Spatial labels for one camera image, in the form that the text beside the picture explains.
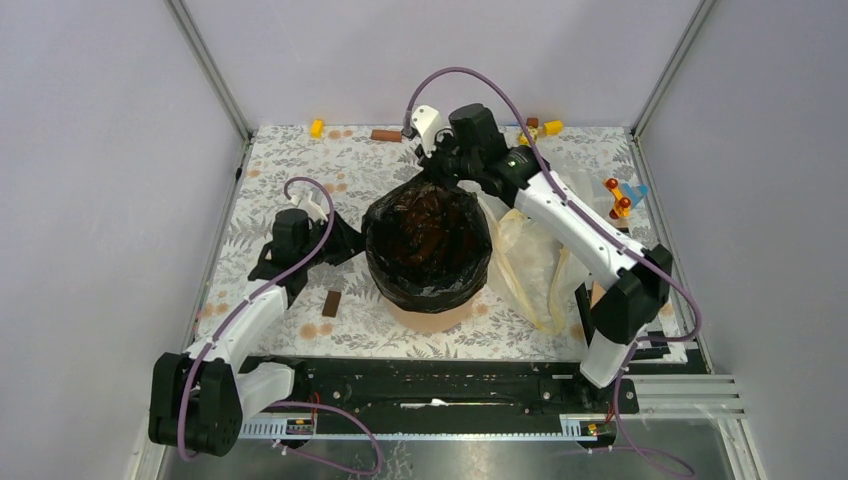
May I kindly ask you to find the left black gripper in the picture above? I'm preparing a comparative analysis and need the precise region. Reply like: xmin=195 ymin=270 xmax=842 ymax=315
xmin=299 ymin=210 xmax=374 ymax=268

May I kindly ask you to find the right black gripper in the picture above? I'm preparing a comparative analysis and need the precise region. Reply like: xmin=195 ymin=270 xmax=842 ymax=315
xmin=415 ymin=127 xmax=481 ymax=194

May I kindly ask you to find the black plastic trash bag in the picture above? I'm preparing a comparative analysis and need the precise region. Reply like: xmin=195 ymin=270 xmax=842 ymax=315
xmin=362 ymin=173 xmax=493 ymax=314

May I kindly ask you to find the white translucent trash bag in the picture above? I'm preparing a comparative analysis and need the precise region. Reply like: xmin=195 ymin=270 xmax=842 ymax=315
xmin=477 ymin=192 xmax=591 ymax=335

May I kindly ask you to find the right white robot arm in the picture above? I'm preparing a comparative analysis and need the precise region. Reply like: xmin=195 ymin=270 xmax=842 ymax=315
xmin=404 ymin=103 xmax=673 ymax=412

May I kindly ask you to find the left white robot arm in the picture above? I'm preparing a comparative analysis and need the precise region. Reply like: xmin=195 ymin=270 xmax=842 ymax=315
xmin=148 ymin=197 xmax=364 ymax=458

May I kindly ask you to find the orange plastic trash bin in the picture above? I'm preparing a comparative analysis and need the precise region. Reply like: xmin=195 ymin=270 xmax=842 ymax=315
xmin=385 ymin=299 xmax=474 ymax=334

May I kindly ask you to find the floral patterned table mat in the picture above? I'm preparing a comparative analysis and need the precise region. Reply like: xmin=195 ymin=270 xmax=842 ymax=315
xmin=191 ymin=124 xmax=690 ymax=362

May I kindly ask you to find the small brown block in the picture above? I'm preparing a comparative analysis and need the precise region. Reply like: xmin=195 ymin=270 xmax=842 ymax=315
xmin=321 ymin=291 xmax=342 ymax=318

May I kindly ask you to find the yellow toy block right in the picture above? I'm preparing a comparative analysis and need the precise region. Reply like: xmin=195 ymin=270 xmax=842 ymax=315
xmin=541 ymin=120 xmax=564 ymax=136

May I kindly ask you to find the yellow toy block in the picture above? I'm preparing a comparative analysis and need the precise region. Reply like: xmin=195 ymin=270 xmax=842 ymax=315
xmin=541 ymin=120 xmax=564 ymax=136
xmin=309 ymin=118 xmax=325 ymax=139

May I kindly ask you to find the brown rectangular block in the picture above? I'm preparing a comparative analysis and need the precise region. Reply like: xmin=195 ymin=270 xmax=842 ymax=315
xmin=370 ymin=129 xmax=404 ymax=143

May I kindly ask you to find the yellow toy block left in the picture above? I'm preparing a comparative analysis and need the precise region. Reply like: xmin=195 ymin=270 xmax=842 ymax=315
xmin=309 ymin=118 xmax=325 ymax=139

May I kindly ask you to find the yellow red toy car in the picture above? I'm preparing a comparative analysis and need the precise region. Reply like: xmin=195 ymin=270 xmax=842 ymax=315
xmin=603 ymin=177 xmax=633 ymax=220

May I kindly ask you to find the blue toy piece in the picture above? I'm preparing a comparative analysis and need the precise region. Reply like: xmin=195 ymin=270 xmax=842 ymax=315
xmin=622 ymin=184 xmax=650 ymax=208

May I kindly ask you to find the black white checkerboard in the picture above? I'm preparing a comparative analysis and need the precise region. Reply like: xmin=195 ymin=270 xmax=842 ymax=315
xmin=574 ymin=281 xmax=687 ymax=362

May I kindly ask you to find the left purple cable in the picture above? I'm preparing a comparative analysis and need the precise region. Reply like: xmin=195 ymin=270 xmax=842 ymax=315
xmin=175 ymin=176 xmax=387 ymax=477

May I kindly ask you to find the purple cable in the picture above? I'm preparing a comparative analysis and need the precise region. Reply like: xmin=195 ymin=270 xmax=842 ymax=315
xmin=175 ymin=176 xmax=387 ymax=477
xmin=404 ymin=66 xmax=704 ymax=480

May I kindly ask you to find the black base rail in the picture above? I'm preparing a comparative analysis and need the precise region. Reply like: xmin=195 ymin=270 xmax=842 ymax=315
xmin=237 ymin=356 xmax=613 ymax=437

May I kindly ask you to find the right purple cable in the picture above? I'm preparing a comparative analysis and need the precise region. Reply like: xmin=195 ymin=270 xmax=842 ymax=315
xmin=404 ymin=66 xmax=704 ymax=480

